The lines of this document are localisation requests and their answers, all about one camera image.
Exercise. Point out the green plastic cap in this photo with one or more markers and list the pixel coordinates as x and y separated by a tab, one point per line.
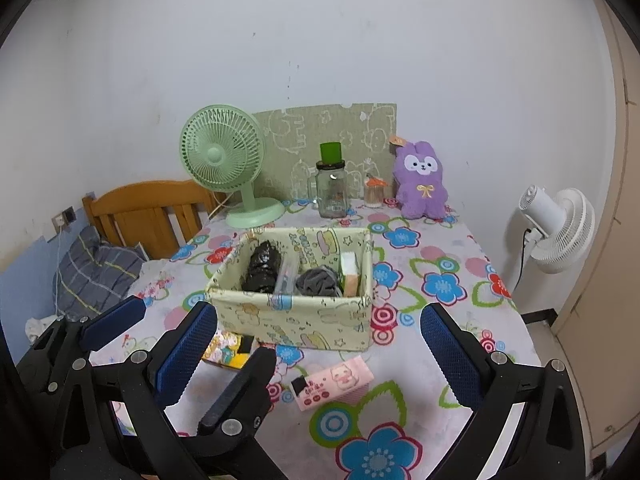
331	152

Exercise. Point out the clear plastic packet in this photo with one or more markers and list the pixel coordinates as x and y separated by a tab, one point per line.
289	275

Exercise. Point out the wall socket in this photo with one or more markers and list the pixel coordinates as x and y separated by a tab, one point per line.
63	216

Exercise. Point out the small glass toothpick cup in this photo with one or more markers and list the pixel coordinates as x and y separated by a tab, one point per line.
375	195

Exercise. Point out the small paper tissue pack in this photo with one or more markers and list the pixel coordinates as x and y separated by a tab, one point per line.
350	272

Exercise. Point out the pink tissue packet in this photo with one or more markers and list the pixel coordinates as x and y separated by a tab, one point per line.
335	380

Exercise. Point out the blue bed sheet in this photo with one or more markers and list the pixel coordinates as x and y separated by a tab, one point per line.
27	285

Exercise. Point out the green desk fan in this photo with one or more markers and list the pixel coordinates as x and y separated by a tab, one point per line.
215	155

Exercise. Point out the purple plush bunny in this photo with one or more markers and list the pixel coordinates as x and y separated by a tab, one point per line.
422	185

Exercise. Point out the grey plaid pillow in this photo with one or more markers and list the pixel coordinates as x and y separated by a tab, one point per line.
95	270

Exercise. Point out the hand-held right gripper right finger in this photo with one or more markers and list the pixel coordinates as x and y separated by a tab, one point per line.
450	360

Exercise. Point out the white crumpled cloth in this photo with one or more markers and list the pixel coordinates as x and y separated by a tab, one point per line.
41	329

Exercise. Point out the grey sock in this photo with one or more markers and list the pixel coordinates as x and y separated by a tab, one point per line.
316	282

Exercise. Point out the glass jar mug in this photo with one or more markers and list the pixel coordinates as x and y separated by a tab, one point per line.
331	195

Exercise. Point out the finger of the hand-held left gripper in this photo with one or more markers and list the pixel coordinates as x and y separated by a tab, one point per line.
240	390
115	320

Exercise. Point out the beige wooden door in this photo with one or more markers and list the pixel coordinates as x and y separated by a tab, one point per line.
610	260

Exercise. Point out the floral tablecloth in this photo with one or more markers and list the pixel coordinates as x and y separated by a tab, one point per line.
425	260

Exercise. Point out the white standing fan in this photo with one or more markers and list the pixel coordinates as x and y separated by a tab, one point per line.
560	230

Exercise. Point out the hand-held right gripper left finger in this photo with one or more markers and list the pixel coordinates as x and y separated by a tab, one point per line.
185	355

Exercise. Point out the black textured cloth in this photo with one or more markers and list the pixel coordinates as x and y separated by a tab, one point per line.
261	267

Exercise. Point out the green patterned board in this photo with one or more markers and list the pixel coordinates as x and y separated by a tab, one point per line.
310	130

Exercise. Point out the yellow cartoon tissue packet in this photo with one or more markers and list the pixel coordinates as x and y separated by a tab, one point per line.
225	350

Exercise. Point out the white bedding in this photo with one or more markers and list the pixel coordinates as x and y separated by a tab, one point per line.
155	267

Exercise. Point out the yellow patterned fabric storage basket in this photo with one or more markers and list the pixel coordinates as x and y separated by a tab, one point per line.
290	320

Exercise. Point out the wooden bed headboard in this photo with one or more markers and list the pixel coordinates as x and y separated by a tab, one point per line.
145	210

